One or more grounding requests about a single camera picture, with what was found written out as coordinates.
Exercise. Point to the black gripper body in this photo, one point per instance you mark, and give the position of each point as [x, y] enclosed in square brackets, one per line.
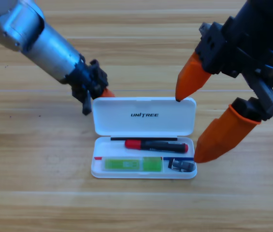
[88, 77]
[252, 43]

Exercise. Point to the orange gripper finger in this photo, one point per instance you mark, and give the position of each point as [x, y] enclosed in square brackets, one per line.
[190, 79]
[223, 137]
[107, 94]

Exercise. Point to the small dark USB drive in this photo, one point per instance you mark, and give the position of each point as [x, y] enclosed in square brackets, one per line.
[182, 165]

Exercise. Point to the red and black marker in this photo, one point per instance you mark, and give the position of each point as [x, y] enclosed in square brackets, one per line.
[155, 145]

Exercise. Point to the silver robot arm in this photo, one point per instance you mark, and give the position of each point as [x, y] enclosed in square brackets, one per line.
[42, 46]

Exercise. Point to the white Unitree pencil case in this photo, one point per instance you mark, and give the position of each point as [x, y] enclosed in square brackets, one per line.
[126, 120]

